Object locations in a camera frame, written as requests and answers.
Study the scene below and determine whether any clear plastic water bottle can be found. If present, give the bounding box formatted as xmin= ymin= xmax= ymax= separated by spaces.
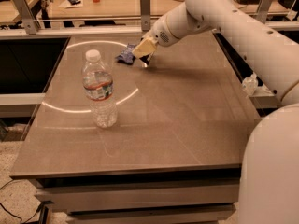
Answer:
xmin=81 ymin=49 xmax=118 ymax=128

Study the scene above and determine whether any black rxbar chocolate wrapper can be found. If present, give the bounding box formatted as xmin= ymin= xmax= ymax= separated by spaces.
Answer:
xmin=140 ymin=53 xmax=153 ymax=66

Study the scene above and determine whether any metal bracket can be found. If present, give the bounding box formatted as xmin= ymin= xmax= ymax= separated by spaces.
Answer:
xmin=12 ymin=0 xmax=39 ymax=35
xmin=140 ymin=0 xmax=150 ymax=31
xmin=255 ymin=0 xmax=274 ymax=23

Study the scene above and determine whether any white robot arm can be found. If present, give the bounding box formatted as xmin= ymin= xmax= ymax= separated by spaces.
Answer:
xmin=133 ymin=0 xmax=299 ymax=224

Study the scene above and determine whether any blue rxbar blueberry wrapper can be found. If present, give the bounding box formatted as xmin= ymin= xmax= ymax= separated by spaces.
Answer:
xmin=116 ymin=44 xmax=136 ymax=65

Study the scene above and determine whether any black floor cable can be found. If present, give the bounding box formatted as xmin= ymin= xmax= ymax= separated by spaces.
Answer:
xmin=0 ymin=179 xmax=43 ymax=224

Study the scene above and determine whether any right metal bracket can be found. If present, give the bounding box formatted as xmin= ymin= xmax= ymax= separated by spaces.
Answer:
xmin=255 ymin=0 xmax=274 ymax=23

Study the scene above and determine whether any left metal bracket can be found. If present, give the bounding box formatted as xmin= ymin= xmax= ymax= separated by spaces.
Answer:
xmin=12 ymin=0 xmax=39 ymax=35

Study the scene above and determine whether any middle metal bracket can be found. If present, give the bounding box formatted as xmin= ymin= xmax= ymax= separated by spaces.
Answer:
xmin=140 ymin=0 xmax=150 ymax=31

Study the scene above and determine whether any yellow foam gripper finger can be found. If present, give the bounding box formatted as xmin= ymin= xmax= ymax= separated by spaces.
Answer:
xmin=132 ymin=36 xmax=157 ymax=59

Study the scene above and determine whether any small clear bottle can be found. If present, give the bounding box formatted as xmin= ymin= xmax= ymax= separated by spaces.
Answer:
xmin=242 ymin=73 xmax=258 ymax=96

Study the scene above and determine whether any grey table drawer base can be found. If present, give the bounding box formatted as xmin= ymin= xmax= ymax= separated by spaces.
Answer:
xmin=36 ymin=168 xmax=240 ymax=224

